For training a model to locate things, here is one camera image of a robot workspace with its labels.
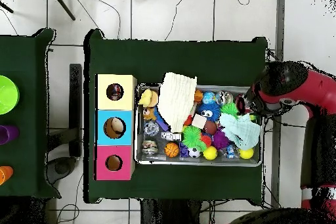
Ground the yellow ball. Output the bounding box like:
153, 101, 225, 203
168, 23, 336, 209
239, 147, 255, 160
202, 145, 219, 161

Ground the colourful patterned cloth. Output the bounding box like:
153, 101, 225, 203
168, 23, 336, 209
106, 83, 124, 101

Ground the dark green side table cloth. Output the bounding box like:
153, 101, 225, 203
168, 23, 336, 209
0, 28, 62, 199

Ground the orange basketball toy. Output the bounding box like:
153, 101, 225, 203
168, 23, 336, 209
164, 142, 180, 158

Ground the black upright panel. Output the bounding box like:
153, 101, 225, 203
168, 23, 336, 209
68, 63, 83, 158

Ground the black tripod leg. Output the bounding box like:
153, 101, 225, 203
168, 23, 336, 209
48, 0, 76, 22
0, 1, 14, 14

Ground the green spiky ball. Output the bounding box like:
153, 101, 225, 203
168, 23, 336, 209
182, 125, 208, 152
220, 102, 240, 118

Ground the yellow plush duck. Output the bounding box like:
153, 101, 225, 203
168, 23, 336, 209
138, 88, 159, 108

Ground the grey rounded stand base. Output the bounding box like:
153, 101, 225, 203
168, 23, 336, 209
45, 156, 77, 185

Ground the globe print ball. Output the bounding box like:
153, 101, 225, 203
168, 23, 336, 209
201, 91, 217, 105

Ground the shallow mesh bin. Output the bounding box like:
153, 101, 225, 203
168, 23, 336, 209
133, 83, 265, 168

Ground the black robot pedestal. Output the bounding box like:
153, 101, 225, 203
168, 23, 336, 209
140, 198, 203, 224

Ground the wooden box with three holes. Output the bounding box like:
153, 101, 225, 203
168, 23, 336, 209
93, 73, 138, 181

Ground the orange cup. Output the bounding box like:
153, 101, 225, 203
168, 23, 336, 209
0, 166, 14, 186

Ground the cream waffle cloth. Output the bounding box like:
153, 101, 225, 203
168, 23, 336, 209
157, 72, 198, 133

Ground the blue spiky ball with eyes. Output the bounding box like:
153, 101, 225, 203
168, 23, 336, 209
196, 101, 221, 122

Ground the small soccer ball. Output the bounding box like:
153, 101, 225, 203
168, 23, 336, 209
188, 146, 201, 158

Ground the lime green bowl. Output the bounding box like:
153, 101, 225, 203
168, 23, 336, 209
0, 75, 20, 116

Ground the thin black floor cable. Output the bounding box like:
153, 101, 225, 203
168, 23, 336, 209
264, 117, 306, 129

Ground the purple cup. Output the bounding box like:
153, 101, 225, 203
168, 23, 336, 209
0, 125, 20, 145

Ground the mint waffle cloth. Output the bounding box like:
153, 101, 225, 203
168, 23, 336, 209
219, 113, 261, 151

